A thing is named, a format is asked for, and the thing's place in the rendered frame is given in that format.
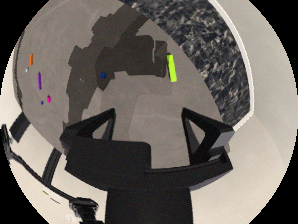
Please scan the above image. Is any lime green rod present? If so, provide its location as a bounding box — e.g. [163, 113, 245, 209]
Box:
[166, 55, 176, 82]

